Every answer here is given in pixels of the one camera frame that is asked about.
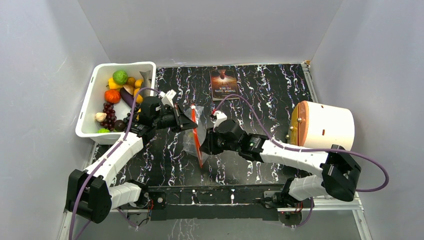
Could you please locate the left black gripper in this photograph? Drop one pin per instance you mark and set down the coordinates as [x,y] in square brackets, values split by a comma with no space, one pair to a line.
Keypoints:
[185,122]

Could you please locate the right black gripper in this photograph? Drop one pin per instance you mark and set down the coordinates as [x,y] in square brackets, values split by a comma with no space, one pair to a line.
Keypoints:
[209,143]

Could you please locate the clear zip top bag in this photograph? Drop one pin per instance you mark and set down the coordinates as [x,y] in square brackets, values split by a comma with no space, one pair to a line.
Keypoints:
[193,139]

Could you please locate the grey toy fish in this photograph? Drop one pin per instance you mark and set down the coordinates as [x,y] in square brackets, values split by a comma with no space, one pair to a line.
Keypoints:
[147,82]

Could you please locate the green round fruit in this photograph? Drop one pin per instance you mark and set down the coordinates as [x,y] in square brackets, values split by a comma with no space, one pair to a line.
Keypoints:
[120,77]

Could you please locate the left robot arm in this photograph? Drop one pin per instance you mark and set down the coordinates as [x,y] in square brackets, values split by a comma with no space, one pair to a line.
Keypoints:
[90,193]

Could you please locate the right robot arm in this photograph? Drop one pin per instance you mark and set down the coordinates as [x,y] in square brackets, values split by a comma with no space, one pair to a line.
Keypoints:
[333,172]

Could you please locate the book with dark cover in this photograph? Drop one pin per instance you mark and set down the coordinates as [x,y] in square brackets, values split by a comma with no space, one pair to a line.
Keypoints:
[223,83]

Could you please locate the black grape bunch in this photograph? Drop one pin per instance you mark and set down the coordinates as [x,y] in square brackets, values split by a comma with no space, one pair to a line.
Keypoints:
[127,119]

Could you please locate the orange fruit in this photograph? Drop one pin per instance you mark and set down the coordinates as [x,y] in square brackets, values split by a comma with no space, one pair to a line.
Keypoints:
[138,83]

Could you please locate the purple eggplant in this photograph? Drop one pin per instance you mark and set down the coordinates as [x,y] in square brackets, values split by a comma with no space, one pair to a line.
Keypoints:
[127,97]

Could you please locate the dark plum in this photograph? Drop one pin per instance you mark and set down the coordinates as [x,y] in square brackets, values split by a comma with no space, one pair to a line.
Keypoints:
[119,126]

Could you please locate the dark red grape bunch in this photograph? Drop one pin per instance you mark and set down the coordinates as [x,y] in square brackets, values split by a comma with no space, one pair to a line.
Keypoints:
[111,118]

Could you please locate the orange persimmon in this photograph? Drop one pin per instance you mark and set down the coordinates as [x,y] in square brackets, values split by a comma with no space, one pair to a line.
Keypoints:
[112,96]

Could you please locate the green cabbage toy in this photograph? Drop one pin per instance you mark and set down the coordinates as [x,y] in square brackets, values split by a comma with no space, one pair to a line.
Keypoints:
[103,130]

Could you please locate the yellow bell pepper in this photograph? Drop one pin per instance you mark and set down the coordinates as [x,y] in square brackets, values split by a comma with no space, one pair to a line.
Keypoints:
[112,85]

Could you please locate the garlic bulb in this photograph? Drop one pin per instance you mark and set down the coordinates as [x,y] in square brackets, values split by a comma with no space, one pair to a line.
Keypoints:
[100,117]

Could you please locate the white plastic bin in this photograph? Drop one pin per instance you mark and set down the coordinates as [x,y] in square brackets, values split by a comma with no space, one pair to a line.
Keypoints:
[93,102]

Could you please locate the white cylinder orange lid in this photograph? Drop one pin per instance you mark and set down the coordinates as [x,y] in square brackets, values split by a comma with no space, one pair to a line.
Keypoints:
[319,126]

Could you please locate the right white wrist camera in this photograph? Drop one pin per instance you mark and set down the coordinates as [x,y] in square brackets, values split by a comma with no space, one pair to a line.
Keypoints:
[218,117]

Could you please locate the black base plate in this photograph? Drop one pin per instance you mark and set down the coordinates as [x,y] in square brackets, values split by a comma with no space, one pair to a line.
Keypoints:
[206,202]

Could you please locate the aluminium frame rail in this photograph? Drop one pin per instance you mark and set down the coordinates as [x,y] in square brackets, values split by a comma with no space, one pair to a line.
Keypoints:
[320,203]

